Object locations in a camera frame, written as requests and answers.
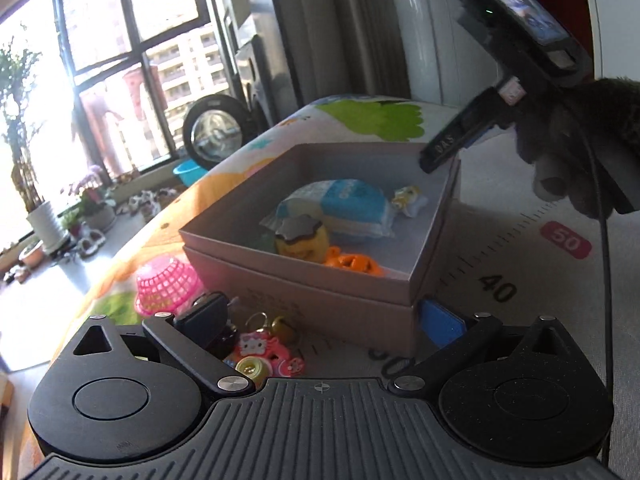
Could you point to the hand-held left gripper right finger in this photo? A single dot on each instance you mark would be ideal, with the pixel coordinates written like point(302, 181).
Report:
point(440, 322)

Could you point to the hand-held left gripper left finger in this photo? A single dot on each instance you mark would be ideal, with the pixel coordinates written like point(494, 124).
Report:
point(202, 317)

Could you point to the orange plastic toy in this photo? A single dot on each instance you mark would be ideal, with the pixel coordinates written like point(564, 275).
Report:
point(352, 261)

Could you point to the pink cardboard box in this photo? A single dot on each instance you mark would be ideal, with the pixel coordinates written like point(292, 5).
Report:
point(310, 305)

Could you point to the yellow round toy dark cap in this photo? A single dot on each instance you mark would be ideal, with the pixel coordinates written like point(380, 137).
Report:
point(302, 245)

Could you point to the small white yellow toy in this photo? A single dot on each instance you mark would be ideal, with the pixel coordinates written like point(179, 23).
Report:
point(407, 200)

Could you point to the blue white soft packet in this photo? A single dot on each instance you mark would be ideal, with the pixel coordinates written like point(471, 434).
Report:
point(350, 205)

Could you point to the person's right hand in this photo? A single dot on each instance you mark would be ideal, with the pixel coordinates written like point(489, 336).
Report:
point(565, 130)

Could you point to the pink plastic basket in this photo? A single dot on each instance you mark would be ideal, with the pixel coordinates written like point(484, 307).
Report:
point(167, 285)

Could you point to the yellow round button charm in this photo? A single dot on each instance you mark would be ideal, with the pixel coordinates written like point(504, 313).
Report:
point(251, 370)

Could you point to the gold bell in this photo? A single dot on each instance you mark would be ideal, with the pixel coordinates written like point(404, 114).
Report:
point(282, 330)

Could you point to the white tower air conditioner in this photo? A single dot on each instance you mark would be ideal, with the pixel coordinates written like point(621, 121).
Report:
point(430, 35)

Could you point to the blue plastic basin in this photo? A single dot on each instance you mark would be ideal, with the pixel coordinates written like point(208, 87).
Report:
point(190, 174)

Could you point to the flowering potted plant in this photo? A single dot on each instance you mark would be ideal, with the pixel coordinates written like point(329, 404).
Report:
point(92, 200)

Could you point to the small brown flower pot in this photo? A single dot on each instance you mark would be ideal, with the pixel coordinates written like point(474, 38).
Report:
point(32, 255)

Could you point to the grey curtain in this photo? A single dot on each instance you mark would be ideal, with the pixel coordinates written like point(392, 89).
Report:
point(350, 25)

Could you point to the white ribbed plant pot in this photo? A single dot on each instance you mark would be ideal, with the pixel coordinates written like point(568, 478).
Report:
point(47, 222)

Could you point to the tall green plant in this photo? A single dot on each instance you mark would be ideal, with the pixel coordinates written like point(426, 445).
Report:
point(17, 125)

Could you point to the black window frame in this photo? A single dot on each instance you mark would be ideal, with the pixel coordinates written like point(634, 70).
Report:
point(134, 45)

